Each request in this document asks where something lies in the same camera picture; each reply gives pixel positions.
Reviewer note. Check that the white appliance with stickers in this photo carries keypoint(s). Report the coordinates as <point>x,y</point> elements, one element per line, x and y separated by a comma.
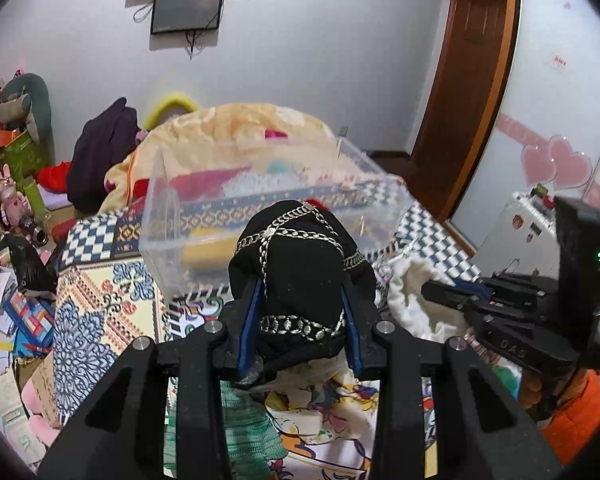
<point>523,241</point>

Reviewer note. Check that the green knitted cloth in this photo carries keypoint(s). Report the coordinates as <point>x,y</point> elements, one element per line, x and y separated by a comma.
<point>252,442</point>

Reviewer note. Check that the green storage box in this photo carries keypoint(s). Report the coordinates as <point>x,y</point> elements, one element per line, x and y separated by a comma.
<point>25,158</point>

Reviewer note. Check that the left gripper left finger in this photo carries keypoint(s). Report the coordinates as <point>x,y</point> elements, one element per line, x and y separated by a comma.
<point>118,431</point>

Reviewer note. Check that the orange floral blanket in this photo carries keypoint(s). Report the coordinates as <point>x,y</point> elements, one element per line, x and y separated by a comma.
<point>200,140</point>

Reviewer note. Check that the grey green plush toy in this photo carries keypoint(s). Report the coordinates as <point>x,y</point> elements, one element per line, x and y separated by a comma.
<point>25,105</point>

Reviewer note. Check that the yellow foam arch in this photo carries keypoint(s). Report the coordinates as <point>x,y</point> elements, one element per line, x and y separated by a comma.
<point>172,104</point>

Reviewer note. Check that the black hat with chains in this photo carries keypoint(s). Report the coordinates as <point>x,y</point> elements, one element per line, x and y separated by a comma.
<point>303,256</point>

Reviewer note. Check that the yellow green sponge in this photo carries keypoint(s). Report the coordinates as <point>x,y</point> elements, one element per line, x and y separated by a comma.
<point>209,249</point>

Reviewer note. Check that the small wall monitor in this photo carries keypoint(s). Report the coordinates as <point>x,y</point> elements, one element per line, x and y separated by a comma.
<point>169,16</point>

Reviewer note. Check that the patterned patchwork tablecloth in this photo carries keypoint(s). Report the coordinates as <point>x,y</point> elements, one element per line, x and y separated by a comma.
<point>104,303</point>

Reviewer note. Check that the white drawstring pouch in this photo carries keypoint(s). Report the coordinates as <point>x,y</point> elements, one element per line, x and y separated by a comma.
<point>407,306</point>

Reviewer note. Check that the red cushion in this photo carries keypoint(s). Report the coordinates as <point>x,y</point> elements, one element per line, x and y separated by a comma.
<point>54,178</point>

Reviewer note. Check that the colourful printed cloth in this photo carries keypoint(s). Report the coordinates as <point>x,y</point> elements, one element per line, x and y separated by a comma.
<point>327,429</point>

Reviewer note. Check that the dark purple jacket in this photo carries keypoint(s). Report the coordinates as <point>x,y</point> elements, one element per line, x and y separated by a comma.
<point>104,142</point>

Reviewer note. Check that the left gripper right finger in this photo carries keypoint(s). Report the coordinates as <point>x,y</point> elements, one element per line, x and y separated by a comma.
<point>482,432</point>

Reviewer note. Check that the pink bunny figurine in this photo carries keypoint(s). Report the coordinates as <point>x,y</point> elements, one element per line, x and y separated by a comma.
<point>14,205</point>

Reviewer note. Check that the brown wooden door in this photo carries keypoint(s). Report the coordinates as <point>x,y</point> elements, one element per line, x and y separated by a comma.
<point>472,71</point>

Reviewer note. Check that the clear plastic storage bin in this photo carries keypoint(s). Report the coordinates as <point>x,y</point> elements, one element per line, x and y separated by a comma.
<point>370,205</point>

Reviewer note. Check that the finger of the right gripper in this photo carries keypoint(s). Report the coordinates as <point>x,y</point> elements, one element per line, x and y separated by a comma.
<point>473,299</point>
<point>521,291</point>

